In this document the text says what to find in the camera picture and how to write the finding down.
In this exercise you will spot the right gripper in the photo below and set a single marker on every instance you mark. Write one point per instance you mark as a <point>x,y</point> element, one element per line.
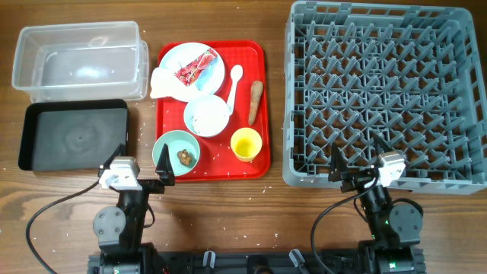
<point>339,170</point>

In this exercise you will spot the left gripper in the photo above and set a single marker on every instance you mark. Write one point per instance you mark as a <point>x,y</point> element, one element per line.
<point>163,170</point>

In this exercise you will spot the mint green bowl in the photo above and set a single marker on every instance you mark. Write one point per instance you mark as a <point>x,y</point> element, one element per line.
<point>177,140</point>

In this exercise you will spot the brown food scrap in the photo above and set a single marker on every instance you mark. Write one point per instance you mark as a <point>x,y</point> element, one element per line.
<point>185,157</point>

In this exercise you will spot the light blue bowl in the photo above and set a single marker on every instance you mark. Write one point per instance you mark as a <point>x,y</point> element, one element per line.
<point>206,102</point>

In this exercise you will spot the white rice pile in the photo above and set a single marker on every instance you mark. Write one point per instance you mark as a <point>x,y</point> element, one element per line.
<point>207,121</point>

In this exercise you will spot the white napkin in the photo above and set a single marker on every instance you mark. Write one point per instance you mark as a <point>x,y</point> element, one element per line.
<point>163,83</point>

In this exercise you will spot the red snack wrapper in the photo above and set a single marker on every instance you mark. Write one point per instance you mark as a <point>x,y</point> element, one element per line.
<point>191,72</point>

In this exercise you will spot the yellow plastic cup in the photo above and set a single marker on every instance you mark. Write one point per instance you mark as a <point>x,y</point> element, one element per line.
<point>246,144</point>

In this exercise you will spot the brown carrot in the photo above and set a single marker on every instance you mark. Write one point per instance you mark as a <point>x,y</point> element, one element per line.
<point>256,92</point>

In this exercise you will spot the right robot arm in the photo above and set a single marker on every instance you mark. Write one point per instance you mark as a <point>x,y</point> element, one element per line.
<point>395,224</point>

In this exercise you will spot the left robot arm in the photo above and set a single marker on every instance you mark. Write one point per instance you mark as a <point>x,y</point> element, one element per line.
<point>119,228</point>

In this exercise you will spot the grey dishwasher rack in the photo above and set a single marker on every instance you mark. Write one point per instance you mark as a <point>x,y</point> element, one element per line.
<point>410,75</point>

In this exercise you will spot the black plastic tray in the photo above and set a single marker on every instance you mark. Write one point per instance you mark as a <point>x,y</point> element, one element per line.
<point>72,134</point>

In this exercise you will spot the light blue plate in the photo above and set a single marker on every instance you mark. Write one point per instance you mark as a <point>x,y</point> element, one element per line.
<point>208,82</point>

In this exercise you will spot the red serving tray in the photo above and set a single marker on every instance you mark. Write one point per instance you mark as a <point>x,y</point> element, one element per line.
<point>217,161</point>

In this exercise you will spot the clear plastic bin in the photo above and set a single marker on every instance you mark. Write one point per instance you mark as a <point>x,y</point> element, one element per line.
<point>88,61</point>

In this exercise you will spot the white plastic spoon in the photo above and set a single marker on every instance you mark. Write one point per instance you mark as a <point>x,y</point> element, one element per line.
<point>236,74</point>

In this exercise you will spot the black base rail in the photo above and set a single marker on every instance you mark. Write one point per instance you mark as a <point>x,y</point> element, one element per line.
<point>346,261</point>

